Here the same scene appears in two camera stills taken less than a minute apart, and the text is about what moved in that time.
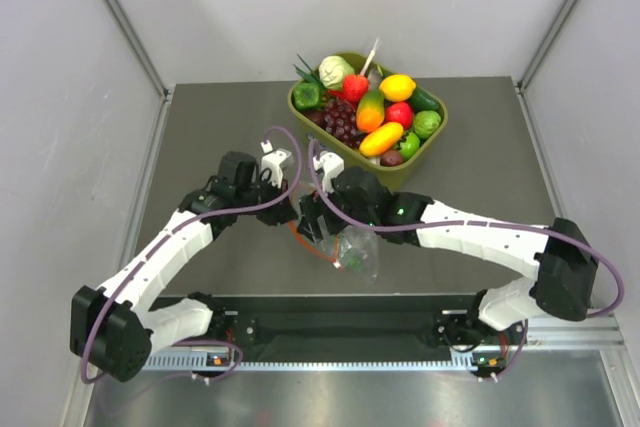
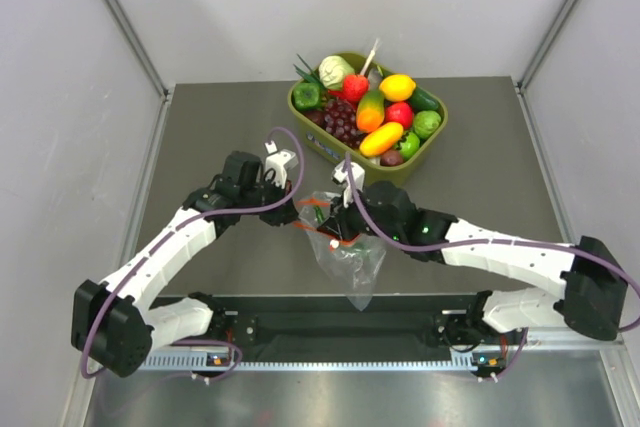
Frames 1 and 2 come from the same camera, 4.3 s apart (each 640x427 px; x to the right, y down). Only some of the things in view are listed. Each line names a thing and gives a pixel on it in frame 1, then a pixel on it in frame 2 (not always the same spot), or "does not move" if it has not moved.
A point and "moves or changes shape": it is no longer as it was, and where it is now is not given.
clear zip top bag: (352, 247) moves or changes shape
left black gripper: (279, 213) does not move
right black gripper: (315, 206) to (338, 224)
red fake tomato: (355, 87) does not move
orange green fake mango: (370, 112) does not move
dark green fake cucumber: (423, 101) does not move
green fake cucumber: (355, 263) moves or changes shape
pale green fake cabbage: (332, 70) does not move
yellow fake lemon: (397, 87) does not move
